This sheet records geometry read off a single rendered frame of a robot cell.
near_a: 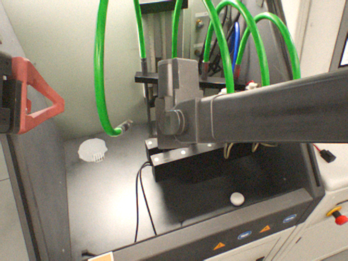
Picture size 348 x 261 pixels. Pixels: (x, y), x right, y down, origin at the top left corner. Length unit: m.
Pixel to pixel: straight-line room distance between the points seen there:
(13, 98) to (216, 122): 0.20
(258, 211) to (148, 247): 0.28
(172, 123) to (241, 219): 0.39
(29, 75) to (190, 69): 0.23
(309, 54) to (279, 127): 0.57
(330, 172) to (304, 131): 0.58
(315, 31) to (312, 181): 0.38
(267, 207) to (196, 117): 0.44
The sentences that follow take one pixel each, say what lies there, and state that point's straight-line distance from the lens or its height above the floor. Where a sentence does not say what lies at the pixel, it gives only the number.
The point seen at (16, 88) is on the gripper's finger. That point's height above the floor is 1.41.
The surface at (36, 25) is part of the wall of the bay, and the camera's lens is 0.81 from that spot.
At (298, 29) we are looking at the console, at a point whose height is 1.26.
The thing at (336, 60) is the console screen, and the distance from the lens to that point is 0.88.
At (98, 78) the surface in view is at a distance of 0.40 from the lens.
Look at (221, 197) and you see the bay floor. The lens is 0.84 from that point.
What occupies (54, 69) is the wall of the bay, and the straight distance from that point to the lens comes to 0.87.
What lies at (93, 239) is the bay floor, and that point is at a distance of 0.80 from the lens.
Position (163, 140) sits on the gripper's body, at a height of 1.17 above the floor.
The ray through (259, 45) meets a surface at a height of 1.31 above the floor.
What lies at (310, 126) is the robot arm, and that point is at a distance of 0.23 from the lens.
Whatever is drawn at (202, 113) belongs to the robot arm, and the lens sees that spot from 0.32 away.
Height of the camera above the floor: 1.54
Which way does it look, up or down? 45 degrees down
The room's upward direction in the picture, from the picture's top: straight up
